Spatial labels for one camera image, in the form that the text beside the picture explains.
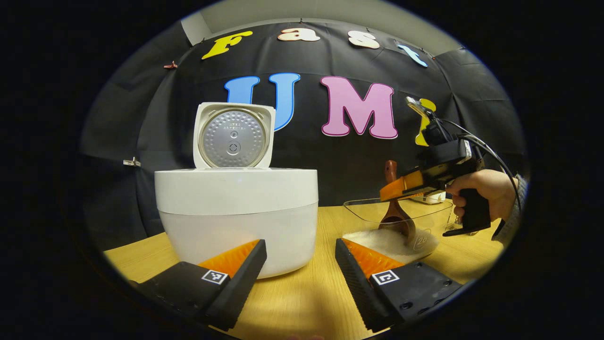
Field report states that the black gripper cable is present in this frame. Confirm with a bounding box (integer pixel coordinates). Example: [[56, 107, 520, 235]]
[[439, 118, 522, 218]]

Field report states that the white rice cooker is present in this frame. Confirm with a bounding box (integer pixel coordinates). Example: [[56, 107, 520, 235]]
[[154, 102, 319, 279]]

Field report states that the brown wooden spoon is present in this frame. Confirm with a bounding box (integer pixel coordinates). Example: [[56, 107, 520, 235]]
[[377, 160, 417, 247]]

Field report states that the black backdrop cloth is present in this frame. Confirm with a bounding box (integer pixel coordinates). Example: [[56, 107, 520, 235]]
[[79, 19, 527, 251]]

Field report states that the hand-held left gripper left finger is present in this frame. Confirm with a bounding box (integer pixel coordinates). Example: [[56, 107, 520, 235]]
[[130, 239, 268, 331]]

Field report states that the clear plastic container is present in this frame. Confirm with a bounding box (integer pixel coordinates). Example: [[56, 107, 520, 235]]
[[343, 196, 456, 265]]

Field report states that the white toaster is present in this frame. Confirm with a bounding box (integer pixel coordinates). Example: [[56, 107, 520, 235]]
[[411, 191, 447, 205]]

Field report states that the white rice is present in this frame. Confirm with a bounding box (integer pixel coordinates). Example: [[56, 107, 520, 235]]
[[343, 228, 439, 264]]

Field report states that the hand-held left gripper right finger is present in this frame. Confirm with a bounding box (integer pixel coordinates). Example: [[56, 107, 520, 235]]
[[335, 238, 463, 333]]

